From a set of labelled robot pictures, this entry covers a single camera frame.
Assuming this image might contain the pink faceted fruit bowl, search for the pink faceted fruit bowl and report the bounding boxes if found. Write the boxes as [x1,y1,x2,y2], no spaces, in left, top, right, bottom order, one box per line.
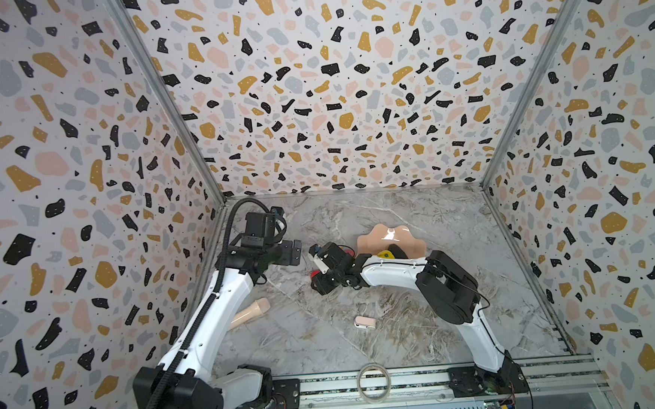
[356,224,427,259]

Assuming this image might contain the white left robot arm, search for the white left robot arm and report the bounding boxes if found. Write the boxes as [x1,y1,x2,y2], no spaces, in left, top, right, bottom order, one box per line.
[132,240,302,409]

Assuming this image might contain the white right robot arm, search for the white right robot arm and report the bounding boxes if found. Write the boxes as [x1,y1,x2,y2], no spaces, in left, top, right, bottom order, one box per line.
[309,243,528,396]

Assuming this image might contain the beige wooden pestle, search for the beige wooden pestle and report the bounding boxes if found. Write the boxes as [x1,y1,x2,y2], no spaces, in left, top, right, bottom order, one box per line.
[230,297,271,330]

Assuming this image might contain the small pink case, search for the small pink case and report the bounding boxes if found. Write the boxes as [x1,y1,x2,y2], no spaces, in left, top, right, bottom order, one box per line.
[353,316,377,330]

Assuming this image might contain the clear tape roll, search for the clear tape roll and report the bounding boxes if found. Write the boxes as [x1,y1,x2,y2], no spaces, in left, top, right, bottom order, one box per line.
[356,363,392,404]

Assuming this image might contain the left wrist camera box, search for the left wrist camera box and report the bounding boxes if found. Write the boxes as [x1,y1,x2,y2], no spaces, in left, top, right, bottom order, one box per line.
[241,207,287,248]

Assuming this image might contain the aluminium corner post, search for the aluminium corner post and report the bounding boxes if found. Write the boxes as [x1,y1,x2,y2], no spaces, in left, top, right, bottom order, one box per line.
[103,0,226,205]
[479,0,581,192]

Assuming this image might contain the black corrugated cable conduit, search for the black corrugated cable conduit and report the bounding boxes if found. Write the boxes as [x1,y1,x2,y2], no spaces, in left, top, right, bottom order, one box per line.
[120,195,285,409]

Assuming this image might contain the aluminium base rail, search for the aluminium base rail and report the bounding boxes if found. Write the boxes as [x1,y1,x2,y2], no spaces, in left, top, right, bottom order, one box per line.
[270,355,621,409]

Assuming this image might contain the right aluminium corner post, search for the right aluminium corner post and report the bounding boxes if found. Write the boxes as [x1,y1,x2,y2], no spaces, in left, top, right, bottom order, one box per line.
[479,0,581,192]

